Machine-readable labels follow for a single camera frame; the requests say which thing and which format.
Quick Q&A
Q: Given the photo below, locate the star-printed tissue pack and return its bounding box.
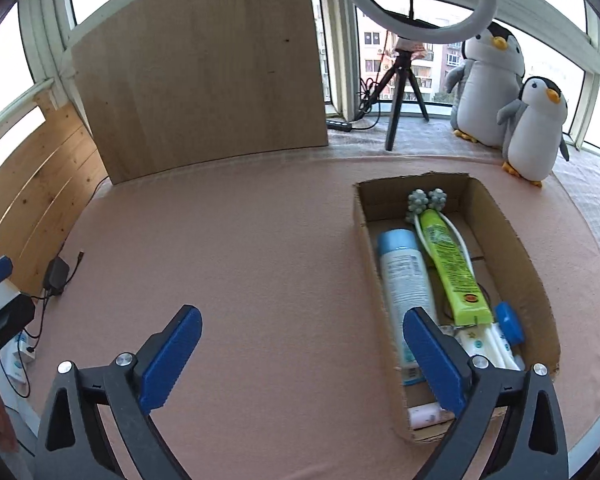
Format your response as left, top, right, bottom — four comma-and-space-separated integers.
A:
440, 322, 523, 373

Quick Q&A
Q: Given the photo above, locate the blue round lid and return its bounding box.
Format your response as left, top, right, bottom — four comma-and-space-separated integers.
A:
494, 301, 526, 346

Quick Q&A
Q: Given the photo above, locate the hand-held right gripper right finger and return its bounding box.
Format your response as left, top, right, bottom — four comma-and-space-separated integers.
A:
402, 306, 571, 480

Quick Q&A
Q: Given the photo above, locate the black tripod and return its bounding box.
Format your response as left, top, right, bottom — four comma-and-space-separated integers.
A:
365, 50, 431, 152

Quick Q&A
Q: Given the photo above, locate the white power strip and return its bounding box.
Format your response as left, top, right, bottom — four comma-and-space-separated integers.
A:
2, 332, 38, 381

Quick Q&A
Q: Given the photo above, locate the white ring light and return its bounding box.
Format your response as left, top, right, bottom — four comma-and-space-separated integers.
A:
332, 0, 498, 43

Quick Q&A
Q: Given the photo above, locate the black USB cable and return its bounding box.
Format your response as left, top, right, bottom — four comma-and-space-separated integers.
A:
62, 251, 86, 286

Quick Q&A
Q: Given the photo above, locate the black power adapter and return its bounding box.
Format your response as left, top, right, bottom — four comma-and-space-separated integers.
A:
44, 256, 71, 297

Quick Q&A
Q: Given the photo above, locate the cardboard box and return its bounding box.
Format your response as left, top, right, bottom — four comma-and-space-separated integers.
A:
354, 172, 562, 445

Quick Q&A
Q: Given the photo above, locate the white tube with blue cap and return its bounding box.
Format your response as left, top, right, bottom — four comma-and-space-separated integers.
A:
377, 229, 438, 386

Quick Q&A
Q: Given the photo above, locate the grey ball massage roller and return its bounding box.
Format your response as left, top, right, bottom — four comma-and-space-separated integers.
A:
405, 188, 486, 281

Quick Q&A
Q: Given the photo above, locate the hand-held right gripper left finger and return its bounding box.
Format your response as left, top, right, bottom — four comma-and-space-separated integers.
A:
34, 304, 203, 480

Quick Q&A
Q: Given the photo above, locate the small pink bottle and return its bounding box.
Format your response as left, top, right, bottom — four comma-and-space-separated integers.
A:
407, 401, 456, 430

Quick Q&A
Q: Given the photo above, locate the large penguin plush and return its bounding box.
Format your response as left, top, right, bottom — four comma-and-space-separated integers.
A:
445, 21, 526, 148

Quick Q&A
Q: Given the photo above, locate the small penguin plush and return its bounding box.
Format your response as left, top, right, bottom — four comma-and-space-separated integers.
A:
497, 76, 571, 188

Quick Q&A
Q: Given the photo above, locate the lime green tube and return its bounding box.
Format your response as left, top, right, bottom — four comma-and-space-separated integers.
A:
419, 209, 495, 327

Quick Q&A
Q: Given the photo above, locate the wooden board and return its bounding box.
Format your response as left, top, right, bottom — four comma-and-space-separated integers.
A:
71, 0, 329, 185

